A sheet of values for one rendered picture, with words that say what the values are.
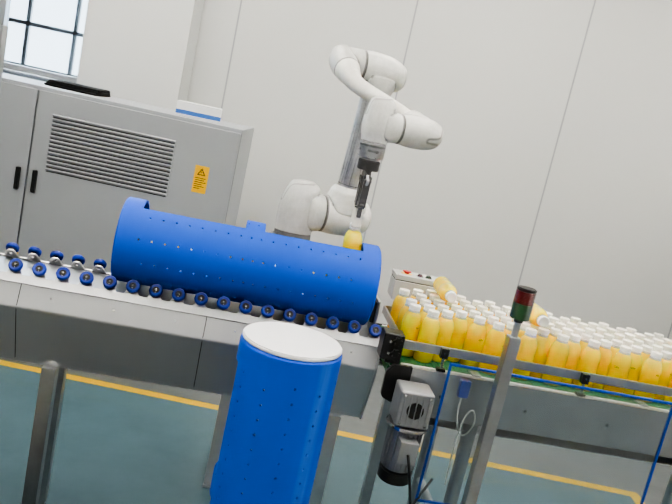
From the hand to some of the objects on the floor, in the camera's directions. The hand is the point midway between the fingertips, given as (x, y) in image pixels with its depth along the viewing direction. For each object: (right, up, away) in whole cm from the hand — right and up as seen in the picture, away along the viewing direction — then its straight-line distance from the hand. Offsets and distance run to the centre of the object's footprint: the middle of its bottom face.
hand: (356, 216), depth 259 cm
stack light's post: (+25, -144, -4) cm, 146 cm away
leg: (-117, -111, +6) cm, 161 cm away
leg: (-118, -108, +20) cm, 161 cm away
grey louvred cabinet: (-191, -60, +182) cm, 270 cm away
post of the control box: (+2, -127, +57) cm, 139 cm away
